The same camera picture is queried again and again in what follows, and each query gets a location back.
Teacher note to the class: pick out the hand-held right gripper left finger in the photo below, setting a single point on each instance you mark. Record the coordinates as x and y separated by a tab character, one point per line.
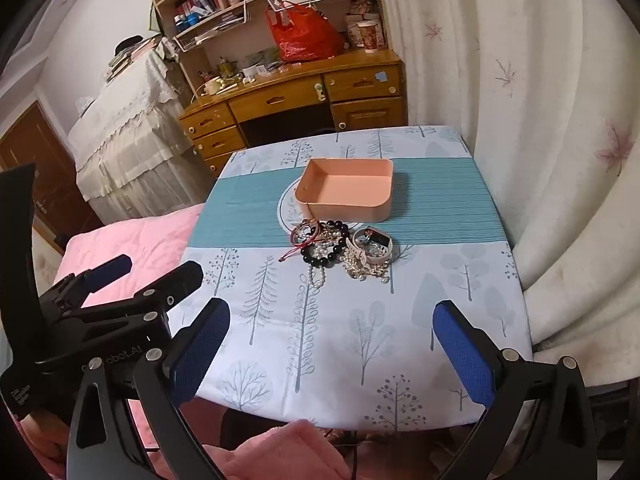
197	355

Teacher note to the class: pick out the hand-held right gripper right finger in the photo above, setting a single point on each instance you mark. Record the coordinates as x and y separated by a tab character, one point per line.
462	355

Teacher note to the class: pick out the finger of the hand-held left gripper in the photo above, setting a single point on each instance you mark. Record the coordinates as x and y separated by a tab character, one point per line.
175	280
107	270

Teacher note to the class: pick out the pink jewelry box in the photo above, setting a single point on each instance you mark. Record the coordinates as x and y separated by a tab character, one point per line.
345	210

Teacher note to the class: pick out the pink blanket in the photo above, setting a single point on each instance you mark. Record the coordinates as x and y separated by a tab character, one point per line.
140	240

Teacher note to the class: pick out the tree print tablecloth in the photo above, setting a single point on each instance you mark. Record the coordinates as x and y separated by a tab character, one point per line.
400	320

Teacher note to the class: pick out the pink fleece clothing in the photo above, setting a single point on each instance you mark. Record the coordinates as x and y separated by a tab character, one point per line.
280	450

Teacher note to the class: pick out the white lace furniture cover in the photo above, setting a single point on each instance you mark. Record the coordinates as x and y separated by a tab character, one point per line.
130	135

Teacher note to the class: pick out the brown wooden door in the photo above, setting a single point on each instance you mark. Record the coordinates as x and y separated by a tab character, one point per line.
30	140

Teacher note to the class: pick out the cream mug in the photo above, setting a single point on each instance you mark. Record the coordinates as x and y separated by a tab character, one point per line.
212	86

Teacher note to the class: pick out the wooden desk with drawers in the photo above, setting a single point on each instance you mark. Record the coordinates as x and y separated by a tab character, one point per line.
280	102

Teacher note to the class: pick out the wooden shelf hutch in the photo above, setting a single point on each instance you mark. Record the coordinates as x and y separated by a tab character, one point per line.
197	57

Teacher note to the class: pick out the dark hat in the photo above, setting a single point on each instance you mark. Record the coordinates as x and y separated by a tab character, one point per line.
129	45

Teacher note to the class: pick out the white floral curtain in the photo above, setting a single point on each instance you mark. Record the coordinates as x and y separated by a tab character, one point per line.
525	110

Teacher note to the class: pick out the red plastic bag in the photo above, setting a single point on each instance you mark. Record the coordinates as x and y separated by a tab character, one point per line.
305	35

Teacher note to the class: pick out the red patterned cup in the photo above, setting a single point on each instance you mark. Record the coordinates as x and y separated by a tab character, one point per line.
369	37

